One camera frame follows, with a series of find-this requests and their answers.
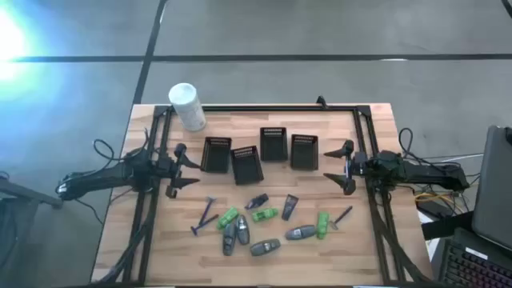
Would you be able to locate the yellow cable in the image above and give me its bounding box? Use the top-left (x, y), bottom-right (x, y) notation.
top-left (414, 192), bottom-right (455, 206)

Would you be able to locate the black power adapter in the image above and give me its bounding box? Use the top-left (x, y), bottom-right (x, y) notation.
top-left (417, 199), bottom-right (443, 219)

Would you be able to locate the green travel bottle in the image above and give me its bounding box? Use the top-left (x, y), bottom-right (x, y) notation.
top-left (316, 211), bottom-right (330, 240)
top-left (250, 207), bottom-right (279, 223)
top-left (216, 206), bottom-right (240, 231)

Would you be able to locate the black aluminium table frame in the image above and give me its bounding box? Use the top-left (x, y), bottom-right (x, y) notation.
top-left (107, 104), bottom-right (433, 286)

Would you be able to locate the black toothpaste tube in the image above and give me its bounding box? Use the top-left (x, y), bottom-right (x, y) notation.
top-left (281, 194), bottom-right (299, 222)

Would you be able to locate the white wipes canister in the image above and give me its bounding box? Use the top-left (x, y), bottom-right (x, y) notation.
top-left (168, 82), bottom-right (207, 132)

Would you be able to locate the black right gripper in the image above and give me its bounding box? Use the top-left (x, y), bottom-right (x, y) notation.
top-left (322, 139), bottom-right (370, 196)

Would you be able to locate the black plastic basket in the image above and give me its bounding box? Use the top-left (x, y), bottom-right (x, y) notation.
top-left (200, 136), bottom-right (233, 174)
top-left (230, 145), bottom-right (265, 186)
top-left (290, 134), bottom-right (320, 171)
top-left (259, 126), bottom-right (289, 162)

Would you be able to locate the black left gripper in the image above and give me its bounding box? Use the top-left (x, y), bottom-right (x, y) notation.
top-left (158, 143), bottom-right (202, 199)

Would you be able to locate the blue disposable razor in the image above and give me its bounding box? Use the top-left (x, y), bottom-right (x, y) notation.
top-left (330, 205), bottom-right (354, 231)
top-left (198, 195), bottom-right (218, 227)
top-left (190, 214), bottom-right (220, 236)

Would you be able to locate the grey deodorant stick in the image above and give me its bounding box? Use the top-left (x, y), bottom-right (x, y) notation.
top-left (222, 222), bottom-right (237, 257)
top-left (284, 224), bottom-right (317, 242)
top-left (235, 214), bottom-right (251, 246)
top-left (250, 238), bottom-right (282, 257)

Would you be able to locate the black stand leg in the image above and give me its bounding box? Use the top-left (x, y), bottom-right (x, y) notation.
top-left (0, 171), bottom-right (65, 210)

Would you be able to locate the black backlit keyboard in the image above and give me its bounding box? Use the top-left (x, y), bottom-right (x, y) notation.
top-left (438, 228), bottom-right (512, 288)

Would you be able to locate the grey laptop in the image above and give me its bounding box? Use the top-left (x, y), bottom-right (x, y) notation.
top-left (471, 125), bottom-right (512, 252)

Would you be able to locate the dark blue toothpaste tube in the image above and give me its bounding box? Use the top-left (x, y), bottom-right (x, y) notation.
top-left (244, 193), bottom-right (270, 210)

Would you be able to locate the white cable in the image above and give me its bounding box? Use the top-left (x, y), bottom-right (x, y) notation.
top-left (439, 153), bottom-right (485, 163)

